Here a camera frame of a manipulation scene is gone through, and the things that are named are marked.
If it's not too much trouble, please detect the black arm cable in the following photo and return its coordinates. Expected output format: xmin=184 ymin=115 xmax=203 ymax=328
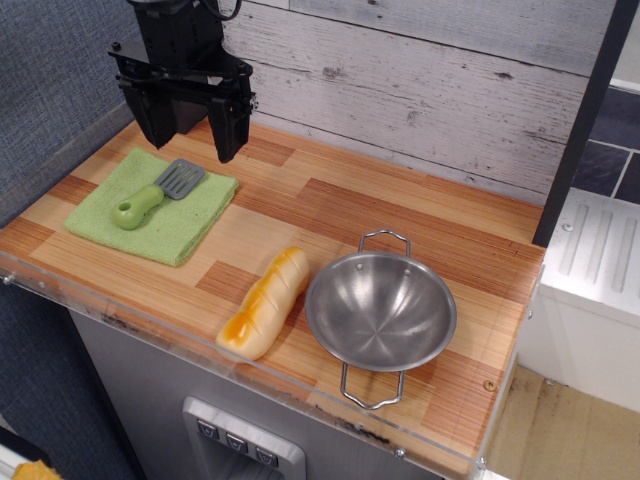
xmin=199 ymin=0 xmax=244 ymax=22

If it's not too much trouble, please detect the white ridged side unit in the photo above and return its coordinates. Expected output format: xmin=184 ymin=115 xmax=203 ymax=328
xmin=517 ymin=189 xmax=639 ymax=411

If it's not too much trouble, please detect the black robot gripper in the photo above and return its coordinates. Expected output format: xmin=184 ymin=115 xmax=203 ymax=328
xmin=109 ymin=4 xmax=255 ymax=163

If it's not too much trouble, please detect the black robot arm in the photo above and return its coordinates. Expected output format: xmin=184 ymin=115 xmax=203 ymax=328
xmin=108 ymin=1 xmax=255 ymax=163

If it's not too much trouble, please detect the green handled grey spatula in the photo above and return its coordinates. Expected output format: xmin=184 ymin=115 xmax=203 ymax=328
xmin=111 ymin=159 xmax=205 ymax=230

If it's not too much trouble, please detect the yellow object bottom corner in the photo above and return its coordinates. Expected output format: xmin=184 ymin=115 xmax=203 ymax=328
xmin=11 ymin=461 xmax=62 ymax=480

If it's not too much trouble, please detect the steel two-handled bowl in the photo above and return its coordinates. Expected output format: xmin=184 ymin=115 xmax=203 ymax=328
xmin=305 ymin=232 xmax=458 ymax=411

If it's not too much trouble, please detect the grey dispenser button panel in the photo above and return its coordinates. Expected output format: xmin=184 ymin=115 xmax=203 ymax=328
xmin=182 ymin=396 xmax=307 ymax=479

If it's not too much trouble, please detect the green folded cloth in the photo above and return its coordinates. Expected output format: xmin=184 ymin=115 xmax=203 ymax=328
xmin=64 ymin=148 xmax=238 ymax=266

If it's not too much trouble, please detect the toy bread baguette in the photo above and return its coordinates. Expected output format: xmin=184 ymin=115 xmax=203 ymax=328
xmin=216 ymin=246 xmax=310 ymax=361

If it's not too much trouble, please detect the dark right vertical post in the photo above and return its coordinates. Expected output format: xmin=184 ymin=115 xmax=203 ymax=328
xmin=532 ymin=0 xmax=639 ymax=248

